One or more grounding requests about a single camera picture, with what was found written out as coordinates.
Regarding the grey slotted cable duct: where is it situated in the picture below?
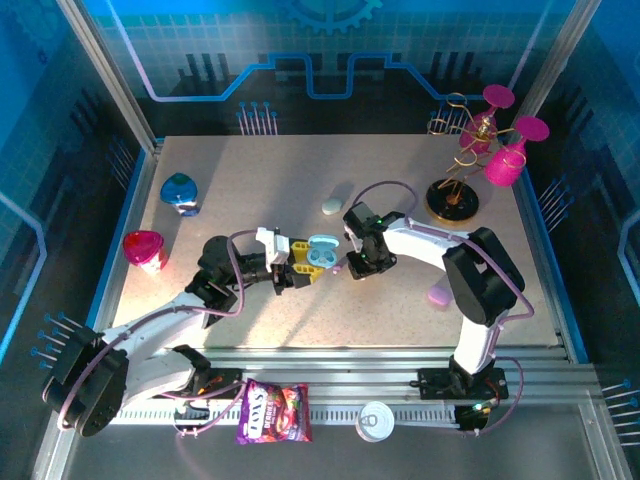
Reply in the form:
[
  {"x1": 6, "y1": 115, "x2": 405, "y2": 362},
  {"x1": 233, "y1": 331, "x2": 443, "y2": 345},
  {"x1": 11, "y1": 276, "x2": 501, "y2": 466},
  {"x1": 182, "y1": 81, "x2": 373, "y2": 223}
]
[{"x1": 107, "y1": 405, "x2": 461, "y2": 427}]

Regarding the purple candy bag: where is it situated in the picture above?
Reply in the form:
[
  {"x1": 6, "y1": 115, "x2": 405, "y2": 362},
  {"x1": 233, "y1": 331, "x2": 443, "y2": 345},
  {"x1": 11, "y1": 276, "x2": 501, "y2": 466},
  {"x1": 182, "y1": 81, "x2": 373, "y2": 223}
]
[{"x1": 234, "y1": 378, "x2": 314, "y2": 446}]

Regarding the blue table edge strip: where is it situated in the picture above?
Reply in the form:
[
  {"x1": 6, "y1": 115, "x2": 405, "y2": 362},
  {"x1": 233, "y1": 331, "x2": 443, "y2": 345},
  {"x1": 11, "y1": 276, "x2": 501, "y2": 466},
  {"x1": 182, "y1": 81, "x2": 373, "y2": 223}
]
[
  {"x1": 515, "y1": 169, "x2": 590, "y2": 364},
  {"x1": 74, "y1": 144, "x2": 164, "y2": 364}
]

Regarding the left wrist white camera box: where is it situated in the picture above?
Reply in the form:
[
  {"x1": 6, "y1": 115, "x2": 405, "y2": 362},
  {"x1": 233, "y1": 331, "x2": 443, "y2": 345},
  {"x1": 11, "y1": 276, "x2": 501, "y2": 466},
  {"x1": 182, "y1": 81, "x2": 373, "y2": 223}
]
[{"x1": 255, "y1": 226, "x2": 292, "y2": 274}]

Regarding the silver tin can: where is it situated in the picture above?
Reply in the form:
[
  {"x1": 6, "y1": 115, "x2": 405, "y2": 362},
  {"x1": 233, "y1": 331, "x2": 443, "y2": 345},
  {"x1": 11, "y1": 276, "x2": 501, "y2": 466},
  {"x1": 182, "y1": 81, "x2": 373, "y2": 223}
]
[{"x1": 354, "y1": 400, "x2": 396, "y2": 443}]

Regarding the aluminium frame post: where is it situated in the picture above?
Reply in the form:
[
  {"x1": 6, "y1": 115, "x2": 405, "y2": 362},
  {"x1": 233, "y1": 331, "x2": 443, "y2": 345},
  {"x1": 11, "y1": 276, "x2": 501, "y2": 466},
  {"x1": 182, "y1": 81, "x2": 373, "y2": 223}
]
[
  {"x1": 55, "y1": 0, "x2": 164, "y2": 154},
  {"x1": 508, "y1": 0, "x2": 602, "y2": 124}
]

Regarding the blue lidded cup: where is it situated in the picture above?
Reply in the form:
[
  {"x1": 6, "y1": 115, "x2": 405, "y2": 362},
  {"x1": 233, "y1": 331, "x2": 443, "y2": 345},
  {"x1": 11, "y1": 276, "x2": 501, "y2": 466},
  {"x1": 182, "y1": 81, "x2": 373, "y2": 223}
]
[{"x1": 159, "y1": 172, "x2": 200, "y2": 217}]

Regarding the pink earbud charging case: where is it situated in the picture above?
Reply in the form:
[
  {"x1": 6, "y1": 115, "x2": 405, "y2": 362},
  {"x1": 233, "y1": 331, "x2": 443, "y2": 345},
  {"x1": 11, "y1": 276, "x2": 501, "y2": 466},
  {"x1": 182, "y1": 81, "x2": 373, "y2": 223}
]
[{"x1": 427, "y1": 283, "x2": 454, "y2": 307}]

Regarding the aluminium frame rail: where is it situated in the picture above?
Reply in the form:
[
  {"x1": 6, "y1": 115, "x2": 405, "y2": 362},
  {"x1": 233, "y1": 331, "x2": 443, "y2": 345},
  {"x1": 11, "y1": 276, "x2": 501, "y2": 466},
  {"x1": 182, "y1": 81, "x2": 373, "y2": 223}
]
[{"x1": 59, "y1": 346, "x2": 604, "y2": 404}]

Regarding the blue earbud charging case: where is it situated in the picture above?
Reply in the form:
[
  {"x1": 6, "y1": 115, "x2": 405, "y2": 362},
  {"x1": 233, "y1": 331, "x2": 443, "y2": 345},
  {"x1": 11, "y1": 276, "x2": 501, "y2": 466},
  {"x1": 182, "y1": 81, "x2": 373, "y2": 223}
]
[{"x1": 305, "y1": 233, "x2": 343, "y2": 272}]

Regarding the gold wire glass rack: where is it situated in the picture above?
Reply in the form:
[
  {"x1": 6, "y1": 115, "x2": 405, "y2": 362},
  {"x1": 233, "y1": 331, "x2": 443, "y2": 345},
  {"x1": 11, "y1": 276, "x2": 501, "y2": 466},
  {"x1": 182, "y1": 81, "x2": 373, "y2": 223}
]
[{"x1": 424, "y1": 92, "x2": 529, "y2": 225}]

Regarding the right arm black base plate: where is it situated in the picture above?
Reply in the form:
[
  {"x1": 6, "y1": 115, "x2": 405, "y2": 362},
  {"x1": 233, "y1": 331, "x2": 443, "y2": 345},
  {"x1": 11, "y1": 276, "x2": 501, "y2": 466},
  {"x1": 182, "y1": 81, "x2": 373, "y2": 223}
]
[{"x1": 417, "y1": 367, "x2": 510, "y2": 401}]

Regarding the pink wine glass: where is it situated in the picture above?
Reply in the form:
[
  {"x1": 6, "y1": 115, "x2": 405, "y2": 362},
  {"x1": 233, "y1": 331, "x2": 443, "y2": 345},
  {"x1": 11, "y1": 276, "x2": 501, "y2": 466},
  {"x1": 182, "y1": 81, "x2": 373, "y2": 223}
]
[
  {"x1": 457, "y1": 83, "x2": 516, "y2": 154},
  {"x1": 483, "y1": 115, "x2": 551, "y2": 189}
]

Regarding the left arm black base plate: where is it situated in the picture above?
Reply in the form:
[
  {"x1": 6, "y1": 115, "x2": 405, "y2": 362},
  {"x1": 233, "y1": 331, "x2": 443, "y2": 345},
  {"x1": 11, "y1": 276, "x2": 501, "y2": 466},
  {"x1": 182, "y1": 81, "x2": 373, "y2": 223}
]
[{"x1": 164, "y1": 368, "x2": 246, "y2": 401}]

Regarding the red lidded cup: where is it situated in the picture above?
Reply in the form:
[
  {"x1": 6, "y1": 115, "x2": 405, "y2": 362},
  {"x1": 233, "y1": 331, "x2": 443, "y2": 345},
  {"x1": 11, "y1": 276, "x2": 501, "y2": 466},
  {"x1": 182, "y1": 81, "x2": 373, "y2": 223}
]
[{"x1": 122, "y1": 230, "x2": 169, "y2": 275}]

